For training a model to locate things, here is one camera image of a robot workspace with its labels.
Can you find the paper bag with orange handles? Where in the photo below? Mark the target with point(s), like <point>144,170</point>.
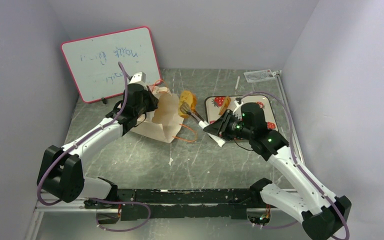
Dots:
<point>164,123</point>

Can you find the yellow fake bread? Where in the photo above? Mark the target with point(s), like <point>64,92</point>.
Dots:
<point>188,102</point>

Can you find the metal serving tongs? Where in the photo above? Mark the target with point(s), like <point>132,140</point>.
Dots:
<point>202,124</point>

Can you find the white card on table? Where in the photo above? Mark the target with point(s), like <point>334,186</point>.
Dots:
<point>260,76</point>

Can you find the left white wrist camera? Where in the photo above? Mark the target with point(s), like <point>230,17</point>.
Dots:
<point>139,78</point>

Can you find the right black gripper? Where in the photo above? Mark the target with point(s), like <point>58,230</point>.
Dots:
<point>223,125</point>

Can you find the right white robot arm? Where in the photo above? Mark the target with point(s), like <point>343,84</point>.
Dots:
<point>320,211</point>

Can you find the small white stick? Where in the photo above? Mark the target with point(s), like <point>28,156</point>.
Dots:
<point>237,83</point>

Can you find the red framed whiteboard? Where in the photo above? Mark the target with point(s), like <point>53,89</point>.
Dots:
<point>94,62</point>

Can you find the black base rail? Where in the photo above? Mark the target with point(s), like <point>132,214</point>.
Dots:
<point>140,204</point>

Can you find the orange fake bread piece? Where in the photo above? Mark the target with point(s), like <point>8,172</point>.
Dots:
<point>225,104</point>

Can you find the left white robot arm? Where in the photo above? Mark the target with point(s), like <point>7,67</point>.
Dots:
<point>61,172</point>

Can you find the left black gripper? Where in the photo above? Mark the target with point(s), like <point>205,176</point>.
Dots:
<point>153,100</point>

